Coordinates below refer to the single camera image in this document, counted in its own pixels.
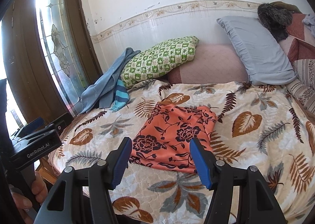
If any striped folded quilt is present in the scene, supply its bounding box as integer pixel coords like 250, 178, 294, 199
287, 59, 314, 114

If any grey blue garment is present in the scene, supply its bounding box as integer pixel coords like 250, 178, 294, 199
80, 47, 141, 114

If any floral leaf blanket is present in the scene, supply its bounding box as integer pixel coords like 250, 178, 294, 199
49, 79, 314, 223

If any green patterned pillow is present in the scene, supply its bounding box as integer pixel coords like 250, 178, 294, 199
121, 36, 199, 88

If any blue striped garment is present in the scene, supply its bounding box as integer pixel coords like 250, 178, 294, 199
110, 78, 130, 112

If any brown wooden door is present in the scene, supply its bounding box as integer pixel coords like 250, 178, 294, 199
1, 0, 101, 133

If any dark furry garment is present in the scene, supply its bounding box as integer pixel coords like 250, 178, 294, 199
257, 3, 293, 42

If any white crumpled cloth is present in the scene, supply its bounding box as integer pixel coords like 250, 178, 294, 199
302, 14, 315, 37

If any orange floral garment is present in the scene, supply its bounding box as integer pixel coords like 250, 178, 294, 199
129, 104, 217, 173

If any person's left hand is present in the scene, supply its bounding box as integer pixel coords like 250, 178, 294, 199
11, 171, 49, 224

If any maroon pink quilt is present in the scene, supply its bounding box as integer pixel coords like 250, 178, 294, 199
279, 13, 314, 63

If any grey blue pillow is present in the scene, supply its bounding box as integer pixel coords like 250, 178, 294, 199
217, 16, 297, 86

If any pink bed mattress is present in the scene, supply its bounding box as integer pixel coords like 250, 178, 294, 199
167, 44, 249, 84

